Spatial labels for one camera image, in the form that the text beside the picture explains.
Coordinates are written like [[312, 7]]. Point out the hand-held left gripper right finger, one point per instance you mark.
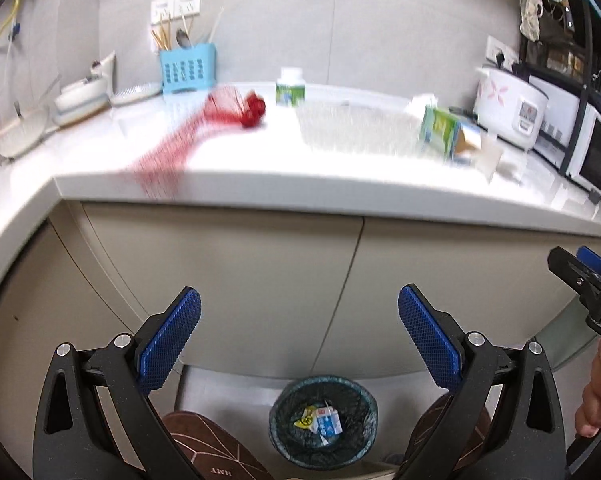
[[430, 340]]

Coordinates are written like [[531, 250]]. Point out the black power plug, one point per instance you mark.
[[500, 60]]

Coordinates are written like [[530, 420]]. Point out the white ceramic bowl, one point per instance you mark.
[[83, 94]]

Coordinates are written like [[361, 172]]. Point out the blue perforated utensil holder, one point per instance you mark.
[[188, 70]]

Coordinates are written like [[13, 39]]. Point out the white shallow dish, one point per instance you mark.
[[80, 116]]

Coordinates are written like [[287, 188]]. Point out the beige cabinet door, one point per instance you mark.
[[240, 280], [25, 310], [480, 280]]

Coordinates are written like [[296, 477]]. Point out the brown slipper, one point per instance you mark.
[[430, 422], [215, 447]]

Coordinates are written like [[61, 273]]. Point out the pale green curved object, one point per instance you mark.
[[565, 340]]

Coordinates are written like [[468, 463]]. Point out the red mesh bag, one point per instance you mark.
[[190, 135]]

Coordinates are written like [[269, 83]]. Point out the single wooden chopstick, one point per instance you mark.
[[215, 25]]

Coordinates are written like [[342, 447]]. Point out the bundle of wooden chopsticks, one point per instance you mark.
[[161, 37]]

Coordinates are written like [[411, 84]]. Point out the dark mesh waste basket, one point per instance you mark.
[[288, 440]]

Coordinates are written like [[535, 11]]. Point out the white microwave oven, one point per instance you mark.
[[593, 155]]

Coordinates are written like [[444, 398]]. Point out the white floral rice cooker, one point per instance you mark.
[[505, 105]]

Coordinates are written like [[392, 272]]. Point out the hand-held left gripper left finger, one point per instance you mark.
[[170, 340]]

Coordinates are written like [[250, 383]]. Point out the white patterned plate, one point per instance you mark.
[[135, 94]]

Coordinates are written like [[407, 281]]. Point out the person's right hand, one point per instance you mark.
[[594, 400]]

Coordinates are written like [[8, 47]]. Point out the black storage rack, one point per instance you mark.
[[588, 35]]

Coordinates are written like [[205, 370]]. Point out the red crumpled ball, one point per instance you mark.
[[253, 109]]

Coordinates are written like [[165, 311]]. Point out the small blue white carton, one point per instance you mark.
[[326, 424]]

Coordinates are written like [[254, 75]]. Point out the white bottle green label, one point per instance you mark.
[[290, 89]]

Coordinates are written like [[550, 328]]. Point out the metal spoon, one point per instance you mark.
[[182, 37]]

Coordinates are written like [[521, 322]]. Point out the clear plastic bag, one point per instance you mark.
[[490, 157]]

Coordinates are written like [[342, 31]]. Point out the large white bowl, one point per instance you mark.
[[20, 135]]

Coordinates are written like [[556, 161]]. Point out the clear bubble wrap sheet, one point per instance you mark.
[[360, 127]]

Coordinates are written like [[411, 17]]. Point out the green drink carton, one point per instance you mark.
[[445, 132]]

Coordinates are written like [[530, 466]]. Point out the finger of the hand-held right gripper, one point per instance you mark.
[[594, 262], [570, 272]]

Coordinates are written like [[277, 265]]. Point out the hanging white cloth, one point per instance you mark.
[[531, 12]]

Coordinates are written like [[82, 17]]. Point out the white ceramic jug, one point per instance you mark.
[[105, 70]]

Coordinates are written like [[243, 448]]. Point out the white wall socket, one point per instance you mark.
[[500, 47], [188, 4], [161, 10]]

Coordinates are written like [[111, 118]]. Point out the yellow crumpled wrapper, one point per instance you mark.
[[305, 419]]

